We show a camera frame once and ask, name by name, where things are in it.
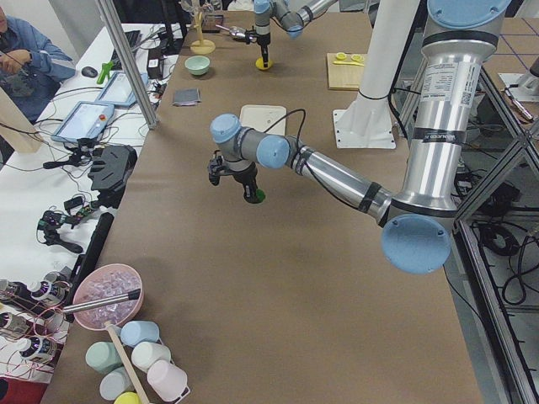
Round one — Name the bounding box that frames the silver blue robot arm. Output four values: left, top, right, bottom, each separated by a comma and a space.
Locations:
244, 0, 335, 71
208, 1, 508, 274

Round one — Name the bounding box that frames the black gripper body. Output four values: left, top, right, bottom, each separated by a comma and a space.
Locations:
245, 25, 270, 45
207, 153, 258, 186

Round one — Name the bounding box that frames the blue cup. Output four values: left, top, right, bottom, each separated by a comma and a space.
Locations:
120, 321, 160, 348

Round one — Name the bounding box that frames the teach pendant tablet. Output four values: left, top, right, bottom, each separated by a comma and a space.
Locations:
51, 102, 115, 143

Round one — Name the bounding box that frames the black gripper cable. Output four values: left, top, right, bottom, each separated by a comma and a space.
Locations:
264, 108, 307, 144

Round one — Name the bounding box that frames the white cup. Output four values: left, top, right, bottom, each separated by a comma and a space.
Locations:
131, 342, 172, 373

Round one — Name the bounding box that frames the yellow lemon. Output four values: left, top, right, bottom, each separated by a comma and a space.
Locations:
255, 57, 273, 71

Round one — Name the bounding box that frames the white rabbit print tray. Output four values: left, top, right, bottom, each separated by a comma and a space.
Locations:
239, 104, 287, 136

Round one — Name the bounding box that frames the metal scoop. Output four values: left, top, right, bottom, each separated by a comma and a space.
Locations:
61, 289, 141, 315

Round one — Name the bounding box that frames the mint green bowl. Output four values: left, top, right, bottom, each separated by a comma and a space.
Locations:
184, 55, 211, 77

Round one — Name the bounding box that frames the green cup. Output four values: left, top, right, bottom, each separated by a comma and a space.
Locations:
85, 342, 122, 375

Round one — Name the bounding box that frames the green lime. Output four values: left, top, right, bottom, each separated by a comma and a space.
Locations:
256, 189, 265, 202

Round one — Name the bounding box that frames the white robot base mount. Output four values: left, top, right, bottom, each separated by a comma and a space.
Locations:
334, 0, 421, 149

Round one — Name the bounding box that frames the yellow plastic knife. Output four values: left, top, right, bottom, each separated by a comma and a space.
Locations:
332, 60, 365, 66

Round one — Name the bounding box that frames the bamboo cutting board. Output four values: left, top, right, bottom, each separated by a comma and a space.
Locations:
326, 52, 367, 91

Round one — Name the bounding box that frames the grey folded cloth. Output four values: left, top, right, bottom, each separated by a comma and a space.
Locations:
172, 88, 201, 106

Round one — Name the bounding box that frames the wooden mug stand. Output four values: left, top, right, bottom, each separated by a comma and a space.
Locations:
180, 0, 216, 55

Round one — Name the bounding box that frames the person in blue shirt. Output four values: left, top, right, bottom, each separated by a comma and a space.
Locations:
1, 13, 76, 124

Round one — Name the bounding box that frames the aluminium frame post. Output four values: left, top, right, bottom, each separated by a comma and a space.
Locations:
95, 0, 157, 130

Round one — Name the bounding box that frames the pink cup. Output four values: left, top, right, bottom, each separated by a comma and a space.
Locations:
147, 359, 190, 402

